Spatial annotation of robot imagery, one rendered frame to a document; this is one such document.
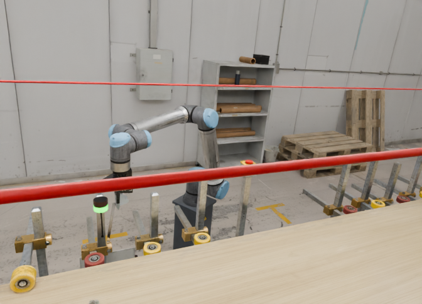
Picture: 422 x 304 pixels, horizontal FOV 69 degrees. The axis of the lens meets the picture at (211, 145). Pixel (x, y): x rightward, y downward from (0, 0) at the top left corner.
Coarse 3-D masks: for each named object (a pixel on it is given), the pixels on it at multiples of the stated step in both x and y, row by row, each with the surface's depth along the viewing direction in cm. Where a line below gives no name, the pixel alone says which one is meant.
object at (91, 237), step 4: (88, 220) 165; (88, 224) 162; (92, 224) 162; (88, 228) 159; (92, 228) 159; (88, 232) 155; (92, 232) 156; (88, 236) 153; (92, 236) 153; (92, 240) 150; (92, 252) 142
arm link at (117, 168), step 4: (112, 164) 141; (116, 164) 140; (120, 164) 140; (124, 164) 141; (128, 164) 143; (112, 168) 142; (116, 168) 141; (120, 168) 141; (124, 168) 142; (128, 168) 144
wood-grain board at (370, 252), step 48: (240, 240) 153; (288, 240) 157; (336, 240) 160; (384, 240) 164; (0, 288) 114; (48, 288) 116; (96, 288) 117; (144, 288) 119; (192, 288) 121; (240, 288) 123; (288, 288) 126; (336, 288) 128; (384, 288) 130
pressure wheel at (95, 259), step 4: (96, 252) 135; (88, 256) 133; (92, 256) 133; (96, 256) 134; (100, 256) 133; (84, 260) 131; (88, 260) 130; (92, 260) 131; (96, 260) 131; (100, 260) 131; (88, 264) 128; (92, 264) 128; (96, 264) 129
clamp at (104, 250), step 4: (88, 244) 145; (92, 244) 146; (96, 244) 146; (108, 244) 147; (88, 248) 143; (92, 248) 143; (96, 248) 143; (100, 248) 144; (104, 248) 145; (108, 248) 146; (84, 252) 141; (88, 252) 142; (100, 252) 145; (104, 252) 146; (108, 252) 146; (84, 256) 142
